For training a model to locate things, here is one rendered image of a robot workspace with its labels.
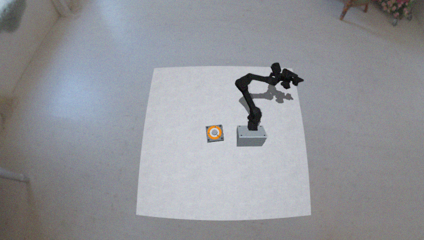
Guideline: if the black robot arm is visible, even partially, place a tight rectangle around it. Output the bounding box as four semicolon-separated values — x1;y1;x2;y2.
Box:
235;62;291;131

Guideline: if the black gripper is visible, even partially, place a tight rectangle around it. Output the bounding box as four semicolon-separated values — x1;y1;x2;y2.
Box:
280;68;304;86

